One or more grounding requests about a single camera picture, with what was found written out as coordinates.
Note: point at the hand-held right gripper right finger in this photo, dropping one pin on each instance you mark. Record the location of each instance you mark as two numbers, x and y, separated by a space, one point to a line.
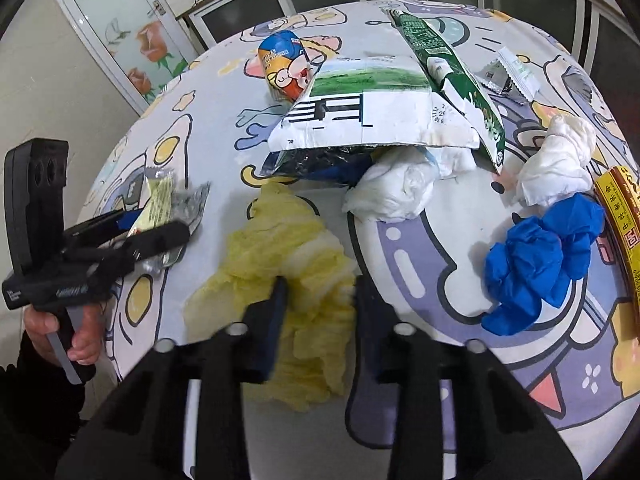
369 332

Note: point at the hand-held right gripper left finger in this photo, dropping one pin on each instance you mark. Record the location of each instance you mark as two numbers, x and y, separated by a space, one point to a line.
269 332

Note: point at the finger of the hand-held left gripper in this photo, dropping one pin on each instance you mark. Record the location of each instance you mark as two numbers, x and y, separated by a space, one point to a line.
107 222
155 242

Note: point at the yellow and silver wrapper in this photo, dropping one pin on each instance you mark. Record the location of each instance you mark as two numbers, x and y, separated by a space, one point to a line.
161 200

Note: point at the yellow tissue paper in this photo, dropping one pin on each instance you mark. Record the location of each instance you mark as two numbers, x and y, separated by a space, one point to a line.
280 250

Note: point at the white and green milk carton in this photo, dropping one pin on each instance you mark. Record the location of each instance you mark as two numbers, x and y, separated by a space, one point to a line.
370 110

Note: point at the torn silver sachet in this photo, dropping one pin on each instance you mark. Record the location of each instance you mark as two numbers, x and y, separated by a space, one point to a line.
495 76

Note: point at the person's left forearm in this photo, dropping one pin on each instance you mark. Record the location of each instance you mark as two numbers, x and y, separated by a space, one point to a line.
30 400

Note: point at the person's left hand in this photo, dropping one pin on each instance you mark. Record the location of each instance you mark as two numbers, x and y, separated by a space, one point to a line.
82 342

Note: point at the cartoon printed tablecloth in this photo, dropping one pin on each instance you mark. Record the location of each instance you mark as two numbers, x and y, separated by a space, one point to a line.
210 125

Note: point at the crumpled white tissue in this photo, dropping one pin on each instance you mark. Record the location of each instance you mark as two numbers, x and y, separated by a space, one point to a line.
555 160
390 190

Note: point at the crumpled blue glove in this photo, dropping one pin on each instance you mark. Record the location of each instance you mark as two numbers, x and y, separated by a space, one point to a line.
525 260

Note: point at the dark shiny plastic bag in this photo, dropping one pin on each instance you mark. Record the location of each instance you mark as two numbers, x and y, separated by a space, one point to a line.
310 165

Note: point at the flower printed glass door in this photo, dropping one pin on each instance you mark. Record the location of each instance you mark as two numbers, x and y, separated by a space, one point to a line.
115 10

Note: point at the orange cartoon snack packet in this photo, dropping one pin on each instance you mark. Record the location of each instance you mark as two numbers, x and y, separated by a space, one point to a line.
285 65

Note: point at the yellow and red box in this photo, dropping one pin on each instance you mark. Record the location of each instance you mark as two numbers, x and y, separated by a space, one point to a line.
622 220

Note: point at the green snack wrapper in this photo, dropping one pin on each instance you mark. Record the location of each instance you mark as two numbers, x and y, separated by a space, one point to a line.
430 45

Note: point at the white sachet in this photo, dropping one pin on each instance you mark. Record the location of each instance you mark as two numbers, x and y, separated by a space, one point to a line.
521 72

